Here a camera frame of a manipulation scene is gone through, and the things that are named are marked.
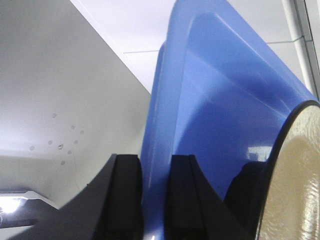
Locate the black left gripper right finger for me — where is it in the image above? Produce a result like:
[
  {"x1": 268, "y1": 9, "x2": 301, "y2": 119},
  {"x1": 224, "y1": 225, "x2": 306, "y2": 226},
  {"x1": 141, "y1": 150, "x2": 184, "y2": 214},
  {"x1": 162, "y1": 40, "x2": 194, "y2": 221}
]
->
[{"x1": 164, "y1": 154, "x2": 254, "y2": 240}]

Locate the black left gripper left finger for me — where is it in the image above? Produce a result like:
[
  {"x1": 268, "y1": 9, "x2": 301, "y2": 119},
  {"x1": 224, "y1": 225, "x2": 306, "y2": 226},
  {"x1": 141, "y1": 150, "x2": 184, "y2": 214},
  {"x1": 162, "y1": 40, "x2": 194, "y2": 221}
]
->
[{"x1": 12, "y1": 154, "x2": 144, "y2": 240}]

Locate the blue plastic tray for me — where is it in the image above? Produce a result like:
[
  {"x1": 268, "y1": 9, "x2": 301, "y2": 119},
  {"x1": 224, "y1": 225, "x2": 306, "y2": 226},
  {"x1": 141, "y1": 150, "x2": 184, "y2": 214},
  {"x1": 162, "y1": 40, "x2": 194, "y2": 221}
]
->
[{"x1": 141, "y1": 0, "x2": 320, "y2": 240}]

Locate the beige plate with black rim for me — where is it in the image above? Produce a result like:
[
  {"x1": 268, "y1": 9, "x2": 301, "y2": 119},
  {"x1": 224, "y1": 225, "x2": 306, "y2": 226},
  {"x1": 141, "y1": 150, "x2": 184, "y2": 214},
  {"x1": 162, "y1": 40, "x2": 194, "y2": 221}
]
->
[{"x1": 254, "y1": 100, "x2": 320, "y2": 240}]

